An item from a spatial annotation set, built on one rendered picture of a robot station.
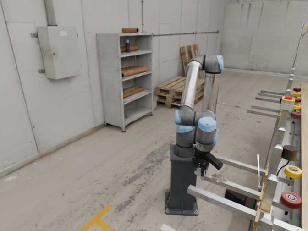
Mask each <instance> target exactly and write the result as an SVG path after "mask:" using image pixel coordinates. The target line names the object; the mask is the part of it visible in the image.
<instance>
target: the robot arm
mask: <svg viewBox="0 0 308 231"><path fill-rule="evenodd" d="M202 70H203V71H205V82H204V92H203V105H202V112H196V111H193V106H194V101H195V95H196V90H197V84H198V77H199V74H200V72H201V71H202ZM222 71H223V56H221V55H198V56H195V57H193V58H192V59H191V60H190V61H189V62H188V64H187V77H186V80H185V85H184V89H183V93H182V97H181V102H180V106H179V109H178V110H176V111H175V124H176V125H178V126H177V133H176V145H175V147H174V154H175V155H176V156H178V157H181V158H190V157H192V164H191V165H192V166H194V167H196V168H197V171H195V172H194V173H195V174H196V175H197V176H199V177H201V180H202V181H203V180H204V176H205V174H206V173H207V170H208V166H209V163H210V164H212V165H213V166H214V167H215V168H216V169H218V170H220V169H221V168H222V166H223V163H222V162H220V161H219V160H218V159H217V158H216V157H214V156H213V155H212V154H211V153H210V151H211V150H212V149H213V147H214V146H215V145H216V142H217V138H218V129H216V117H215V114H216V106H217V98H218V91H219V83H220V74H221V72H222ZM194 144H196V146H195V147H194V146H193V145H194Z"/></svg>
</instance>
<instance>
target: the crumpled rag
mask: <svg viewBox="0 0 308 231"><path fill-rule="evenodd" d="M211 176H212V178H211V180H213V181H216V182H226V180H227V179H226V178H224V177H223V176H219V175H217V174H216V173H215V174H212V175H211Z"/></svg>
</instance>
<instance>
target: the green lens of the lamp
mask: <svg viewBox="0 0 308 231"><path fill-rule="evenodd" d="M281 156H282V158H284V159H286V160H288V161H295V160H296V159H297V156H295V157H291V156H288V155H285V154H284V153H283V152H282V155H281Z"/></svg>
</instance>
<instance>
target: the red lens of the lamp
mask: <svg viewBox="0 0 308 231"><path fill-rule="evenodd" d="M284 147H285V146H284ZM284 147H283V151H282V152H283V153H284V154H286V155H289V156H297V155H298V152H299V149H298V151H297V152H292V151H289V150H287V149H285V148H284Z"/></svg>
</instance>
